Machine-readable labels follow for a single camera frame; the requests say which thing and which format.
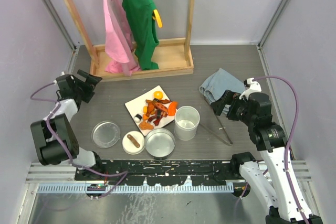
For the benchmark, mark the tall metal container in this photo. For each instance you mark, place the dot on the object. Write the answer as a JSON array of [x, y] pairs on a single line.
[[186, 121]]

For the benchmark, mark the white lid with leather strap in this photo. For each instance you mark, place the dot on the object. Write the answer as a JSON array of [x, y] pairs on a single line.
[[133, 142]]

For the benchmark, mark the black white sushi roll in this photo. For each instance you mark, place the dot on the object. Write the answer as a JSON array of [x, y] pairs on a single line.
[[138, 118]]

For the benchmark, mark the blue denim cloth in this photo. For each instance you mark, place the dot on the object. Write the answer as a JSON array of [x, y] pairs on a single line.
[[215, 85]]

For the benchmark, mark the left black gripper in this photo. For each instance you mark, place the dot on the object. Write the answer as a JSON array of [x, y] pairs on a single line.
[[90, 84]]

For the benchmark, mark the white square plate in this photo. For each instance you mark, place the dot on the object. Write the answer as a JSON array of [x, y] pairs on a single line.
[[136, 105]]

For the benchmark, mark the green shirt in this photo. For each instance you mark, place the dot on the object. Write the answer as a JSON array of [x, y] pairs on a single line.
[[139, 16]]

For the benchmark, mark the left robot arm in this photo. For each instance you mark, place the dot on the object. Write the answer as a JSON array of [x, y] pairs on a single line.
[[54, 139]]

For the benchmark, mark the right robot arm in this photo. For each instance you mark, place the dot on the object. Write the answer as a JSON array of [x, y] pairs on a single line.
[[282, 198]]

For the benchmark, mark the wooden clothes rack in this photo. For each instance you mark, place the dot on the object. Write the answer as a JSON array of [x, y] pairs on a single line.
[[173, 56]]

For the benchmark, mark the pink shirt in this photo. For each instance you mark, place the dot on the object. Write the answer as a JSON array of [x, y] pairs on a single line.
[[118, 43]]

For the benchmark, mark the orange salmon slice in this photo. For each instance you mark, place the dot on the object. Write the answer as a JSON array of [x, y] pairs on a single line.
[[172, 108]]

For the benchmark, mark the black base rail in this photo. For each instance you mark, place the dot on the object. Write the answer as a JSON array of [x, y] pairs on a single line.
[[172, 172]]

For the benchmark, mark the metal tongs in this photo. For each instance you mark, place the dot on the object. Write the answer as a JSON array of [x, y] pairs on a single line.
[[226, 140]]

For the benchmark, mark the yellow round food piece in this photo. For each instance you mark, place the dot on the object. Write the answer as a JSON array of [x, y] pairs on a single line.
[[158, 95]]

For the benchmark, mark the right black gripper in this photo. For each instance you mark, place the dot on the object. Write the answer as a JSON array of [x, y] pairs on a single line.
[[229, 97]]

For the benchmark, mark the shallow round metal tin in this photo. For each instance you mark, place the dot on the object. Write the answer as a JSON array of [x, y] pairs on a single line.
[[160, 144]]

